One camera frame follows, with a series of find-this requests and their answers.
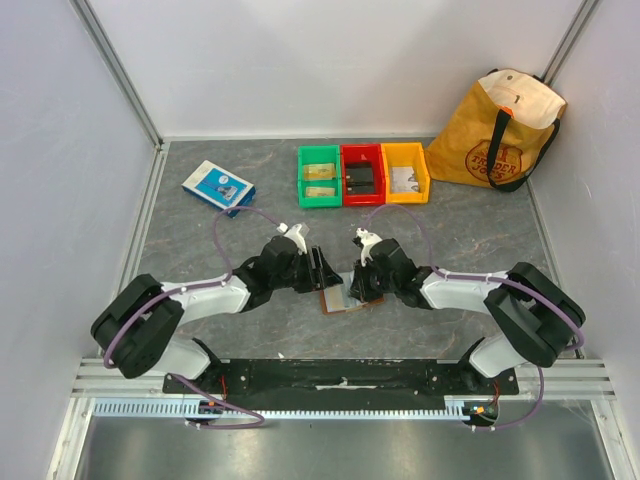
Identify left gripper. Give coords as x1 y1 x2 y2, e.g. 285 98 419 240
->
271 245 342 293

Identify silver card in yellow bin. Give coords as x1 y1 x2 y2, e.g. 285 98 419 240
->
389 166 420 194

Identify gold card lower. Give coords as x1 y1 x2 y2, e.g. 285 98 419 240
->
305 186 336 198

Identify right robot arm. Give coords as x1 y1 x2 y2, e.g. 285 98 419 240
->
350 229 586 394

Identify black cards in red bin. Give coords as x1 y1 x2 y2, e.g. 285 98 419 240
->
345 162 376 195

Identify yellow plastic bin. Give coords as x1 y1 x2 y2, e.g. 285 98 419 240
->
380 142 431 204

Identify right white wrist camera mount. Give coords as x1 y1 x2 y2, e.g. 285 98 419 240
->
353 227 382 266

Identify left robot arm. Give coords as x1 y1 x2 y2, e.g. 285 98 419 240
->
91 235 343 393

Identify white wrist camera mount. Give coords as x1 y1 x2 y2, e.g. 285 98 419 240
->
353 227 382 266
276 223 309 254

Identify slotted cable duct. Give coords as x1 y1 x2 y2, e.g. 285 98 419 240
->
93 398 477 421

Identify gold card upper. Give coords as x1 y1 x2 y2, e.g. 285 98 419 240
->
303 163 336 181

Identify aluminium frame rail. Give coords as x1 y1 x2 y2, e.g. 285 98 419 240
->
72 358 616 400

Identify brown leather card holder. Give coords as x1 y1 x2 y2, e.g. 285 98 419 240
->
320 272 384 315

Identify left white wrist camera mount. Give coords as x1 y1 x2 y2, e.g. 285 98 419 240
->
276 223 309 254

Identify green plastic bin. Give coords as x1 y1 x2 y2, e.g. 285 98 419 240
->
297 145 343 209

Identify yellow Trader Joe's tote bag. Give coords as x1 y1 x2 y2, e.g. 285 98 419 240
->
425 69 567 193

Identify gold card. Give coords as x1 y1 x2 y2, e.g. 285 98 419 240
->
305 186 336 198
303 163 336 181

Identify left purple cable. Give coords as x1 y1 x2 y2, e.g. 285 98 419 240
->
103 205 289 431

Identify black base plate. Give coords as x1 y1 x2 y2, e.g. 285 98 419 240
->
192 359 519 411

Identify blue and white box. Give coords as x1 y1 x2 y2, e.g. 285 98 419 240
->
181 160 256 218

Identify red plastic bin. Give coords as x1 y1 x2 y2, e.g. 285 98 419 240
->
340 143 387 207

